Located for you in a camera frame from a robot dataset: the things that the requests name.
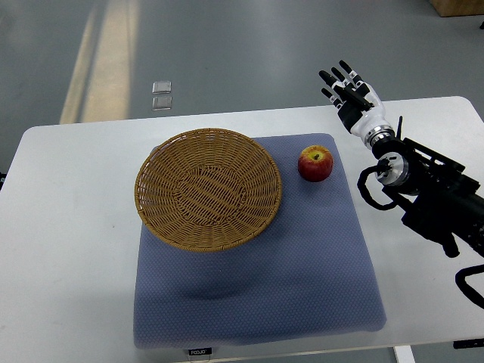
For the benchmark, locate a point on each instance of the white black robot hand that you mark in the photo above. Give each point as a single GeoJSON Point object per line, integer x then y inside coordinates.
{"type": "Point", "coordinates": [358, 106]}

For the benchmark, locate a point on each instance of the red apple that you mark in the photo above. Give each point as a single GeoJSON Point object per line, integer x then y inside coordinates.
{"type": "Point", "coordinates": [315, 163]}

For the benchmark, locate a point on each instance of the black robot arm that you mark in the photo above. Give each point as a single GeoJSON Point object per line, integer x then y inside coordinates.
{"type": "Point", "coordinates": [439, 201]}

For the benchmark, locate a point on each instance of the brown wicker basket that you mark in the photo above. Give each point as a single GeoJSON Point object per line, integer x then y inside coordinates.
{"type": "Point", "coordinates": [208, 190]}

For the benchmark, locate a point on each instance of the wooden box corner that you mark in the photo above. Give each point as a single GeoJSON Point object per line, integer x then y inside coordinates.
{"type": "Point", "coordinates": [458, 8]}

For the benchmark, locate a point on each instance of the blue quilted cloth mat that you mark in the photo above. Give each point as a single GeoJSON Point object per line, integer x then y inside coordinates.
{"type": "Point", "coordinates": [308, 273]}

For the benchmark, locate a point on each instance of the upper clear floor tile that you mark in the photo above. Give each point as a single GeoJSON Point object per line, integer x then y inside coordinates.
{"type": "Point", "coordinates": [161, 87]}

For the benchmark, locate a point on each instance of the clear floor tile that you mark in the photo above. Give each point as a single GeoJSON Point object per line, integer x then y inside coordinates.
{"type": "Point", "coordinates": [161, 87]}
{"type": "Point", "coordinates": [162, 103]}

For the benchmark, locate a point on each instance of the lower clear floor tile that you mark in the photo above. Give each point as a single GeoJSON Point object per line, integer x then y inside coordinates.
{"type": "Point", "coordinates": [162, 103]}

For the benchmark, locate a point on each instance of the white table leg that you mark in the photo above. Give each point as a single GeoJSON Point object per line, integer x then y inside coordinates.
{"type": "Point", "coordinates": [404, 354]}

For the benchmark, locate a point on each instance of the black table edge clamp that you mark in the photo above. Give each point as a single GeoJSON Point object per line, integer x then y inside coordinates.
{"type": "Point", "coordinates": [468, 344]}

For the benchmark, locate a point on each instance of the black table label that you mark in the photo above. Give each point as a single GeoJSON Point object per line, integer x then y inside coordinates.
{"type": "Point", "coordinates": [200, 351]}

